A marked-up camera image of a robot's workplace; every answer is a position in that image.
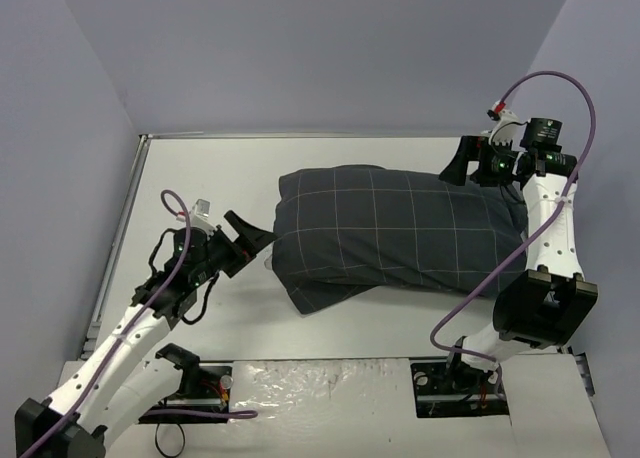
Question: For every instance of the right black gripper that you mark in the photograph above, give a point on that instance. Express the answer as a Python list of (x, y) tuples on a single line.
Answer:
[(473, 159)]

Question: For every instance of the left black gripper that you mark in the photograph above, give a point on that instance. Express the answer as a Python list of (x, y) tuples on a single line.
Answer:
[(236, 250)]

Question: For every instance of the white pillow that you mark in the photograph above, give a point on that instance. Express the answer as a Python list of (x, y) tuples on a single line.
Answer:
[(268, 264)]

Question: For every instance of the dark grey checked pillowcase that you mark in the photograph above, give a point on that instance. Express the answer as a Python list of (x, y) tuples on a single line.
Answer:
[(344, 230)]

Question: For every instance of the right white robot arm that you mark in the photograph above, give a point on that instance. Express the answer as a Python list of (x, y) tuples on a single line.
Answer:
[(545, 305)]

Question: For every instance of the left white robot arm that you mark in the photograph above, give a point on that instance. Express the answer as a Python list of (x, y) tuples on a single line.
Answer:
[(133, 369)]

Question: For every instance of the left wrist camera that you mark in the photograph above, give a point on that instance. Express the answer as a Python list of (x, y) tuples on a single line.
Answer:
[(198, 216)]

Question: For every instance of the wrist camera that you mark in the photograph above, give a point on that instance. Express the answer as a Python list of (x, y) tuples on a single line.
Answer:
[(505, 127), (198, 216)]

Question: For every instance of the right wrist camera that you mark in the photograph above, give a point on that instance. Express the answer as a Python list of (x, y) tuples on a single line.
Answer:
[(505, 127)]

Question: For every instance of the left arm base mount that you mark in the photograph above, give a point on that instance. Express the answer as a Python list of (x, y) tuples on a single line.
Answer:
[(208, 396)]

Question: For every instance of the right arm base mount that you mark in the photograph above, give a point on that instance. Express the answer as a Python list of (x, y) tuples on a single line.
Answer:
[(440, 393)]

